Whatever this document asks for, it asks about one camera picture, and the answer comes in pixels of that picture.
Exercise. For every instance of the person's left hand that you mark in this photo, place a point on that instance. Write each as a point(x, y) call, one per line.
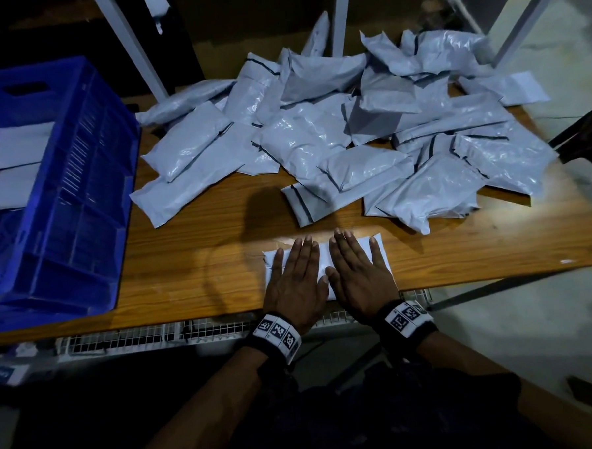
point(297, 291)

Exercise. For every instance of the person's right hand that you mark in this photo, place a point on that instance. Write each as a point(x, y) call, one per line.
point(363, 283)

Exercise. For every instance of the pile of grey mailer bags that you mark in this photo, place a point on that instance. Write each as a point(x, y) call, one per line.
point(371, 139)

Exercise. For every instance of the blue plastic crate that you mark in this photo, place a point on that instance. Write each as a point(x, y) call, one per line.
point(88, 233)

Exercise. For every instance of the person's left forearm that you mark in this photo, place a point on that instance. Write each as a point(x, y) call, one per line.
point(202, 415)

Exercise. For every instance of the person's right forearm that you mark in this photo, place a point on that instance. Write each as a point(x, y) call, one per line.
point(513, 389)

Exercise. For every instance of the left marker wristband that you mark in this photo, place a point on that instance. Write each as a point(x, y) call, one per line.
point(275, 339)

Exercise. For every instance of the marker wristband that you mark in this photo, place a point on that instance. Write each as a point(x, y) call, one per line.
point(275, 339)
point(405, 325)

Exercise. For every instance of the right marker wristband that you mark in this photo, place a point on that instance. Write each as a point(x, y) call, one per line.
point(405, 325)

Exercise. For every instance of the wooden table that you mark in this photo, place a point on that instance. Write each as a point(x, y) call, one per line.
point(515, 245)

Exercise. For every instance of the brown wooden chair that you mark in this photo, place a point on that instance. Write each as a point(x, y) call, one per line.
point(584, 147)

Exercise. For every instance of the white metal shelf leg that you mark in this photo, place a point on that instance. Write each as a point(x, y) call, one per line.
point(533, 16)
point(341, 16)
point(134, 52)

